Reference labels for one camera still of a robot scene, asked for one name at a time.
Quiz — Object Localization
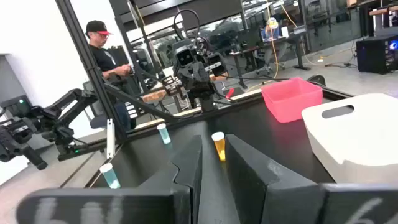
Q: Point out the dark office desk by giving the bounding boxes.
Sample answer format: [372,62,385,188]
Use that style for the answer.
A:
[228,32,312,90]

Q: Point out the wooden work table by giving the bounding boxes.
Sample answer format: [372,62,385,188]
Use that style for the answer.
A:
[141,74,229,104]

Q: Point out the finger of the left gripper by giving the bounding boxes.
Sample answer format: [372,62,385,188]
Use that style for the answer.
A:
[188,91,200,109]
[199,92,216,113]

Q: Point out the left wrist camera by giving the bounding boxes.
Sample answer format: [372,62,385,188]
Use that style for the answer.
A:
[175,45,196,68]

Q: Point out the pink-red plastic bin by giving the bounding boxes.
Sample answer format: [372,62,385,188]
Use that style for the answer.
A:
[260,77,324,124]

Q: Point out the black computer case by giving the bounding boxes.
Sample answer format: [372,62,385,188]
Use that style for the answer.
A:
[355,34,398,75]

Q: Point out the grey office chair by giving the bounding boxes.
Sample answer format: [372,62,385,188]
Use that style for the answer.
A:
[82,80,109,130]

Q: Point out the teal pill bottle white cap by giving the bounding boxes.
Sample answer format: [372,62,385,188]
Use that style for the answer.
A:
[99,162,122,190]
[156,123,172,145]

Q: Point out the black table mat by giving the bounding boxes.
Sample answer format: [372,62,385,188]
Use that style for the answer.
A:
[88,98,338,224]

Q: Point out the clear plastic container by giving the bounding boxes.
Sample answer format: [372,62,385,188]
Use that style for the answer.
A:
[300,93,398,185]

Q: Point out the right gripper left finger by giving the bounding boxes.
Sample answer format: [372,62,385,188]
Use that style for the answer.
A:
[15,134,203,224]

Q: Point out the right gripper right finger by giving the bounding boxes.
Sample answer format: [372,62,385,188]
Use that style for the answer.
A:
[224,133,398,224]

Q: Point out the orange pill bottle white cap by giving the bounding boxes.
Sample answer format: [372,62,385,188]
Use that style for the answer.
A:
[211,131,227,162]

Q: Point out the black camera cable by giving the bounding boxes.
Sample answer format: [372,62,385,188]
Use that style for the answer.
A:
[172,8,201,43]

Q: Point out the silver metal bracket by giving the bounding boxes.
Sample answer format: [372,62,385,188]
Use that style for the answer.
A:
[106,118,116,160]

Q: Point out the black aluminium frame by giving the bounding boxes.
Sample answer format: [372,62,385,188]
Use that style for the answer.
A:
[55,0,355,162]

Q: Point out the person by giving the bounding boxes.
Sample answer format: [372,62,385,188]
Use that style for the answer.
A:
[261,17,282,43]
[85,19,137,131]

